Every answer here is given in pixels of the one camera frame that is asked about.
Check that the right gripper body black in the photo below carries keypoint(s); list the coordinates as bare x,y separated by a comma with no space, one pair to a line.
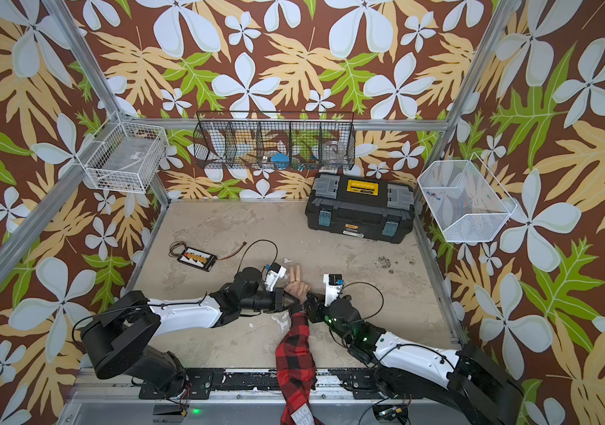
323,313

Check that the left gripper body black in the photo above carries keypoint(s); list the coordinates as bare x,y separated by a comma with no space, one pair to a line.
264,300

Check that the black wrist watch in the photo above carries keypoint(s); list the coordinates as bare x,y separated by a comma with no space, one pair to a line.
296,308

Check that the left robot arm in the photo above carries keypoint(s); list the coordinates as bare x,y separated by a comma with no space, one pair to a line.
117,341

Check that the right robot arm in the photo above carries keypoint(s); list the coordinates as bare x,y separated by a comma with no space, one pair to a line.
466,379

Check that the red plaid sleeve forearm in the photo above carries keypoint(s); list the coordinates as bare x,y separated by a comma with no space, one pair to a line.
296,372

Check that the black battery charger box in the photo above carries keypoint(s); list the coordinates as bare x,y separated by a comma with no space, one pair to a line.
191,257

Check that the black toolbox yellow label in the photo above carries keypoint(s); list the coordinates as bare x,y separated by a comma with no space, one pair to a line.
361,207

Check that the blue object in basket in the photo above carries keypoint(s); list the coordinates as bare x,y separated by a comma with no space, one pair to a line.
280,159

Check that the white mesh basket right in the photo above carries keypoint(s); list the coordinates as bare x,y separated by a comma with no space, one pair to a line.
467,201

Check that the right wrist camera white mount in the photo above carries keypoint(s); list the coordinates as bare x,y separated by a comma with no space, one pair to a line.
334,284

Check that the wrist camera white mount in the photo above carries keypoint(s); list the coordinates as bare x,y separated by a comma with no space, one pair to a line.
334,284
275,272

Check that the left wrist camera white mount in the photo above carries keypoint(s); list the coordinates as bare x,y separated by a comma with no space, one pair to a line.
275,272

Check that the black wire basket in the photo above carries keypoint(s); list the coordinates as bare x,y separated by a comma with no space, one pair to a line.
310,140

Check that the white wire basket left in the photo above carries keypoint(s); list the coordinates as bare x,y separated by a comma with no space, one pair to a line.
124,155

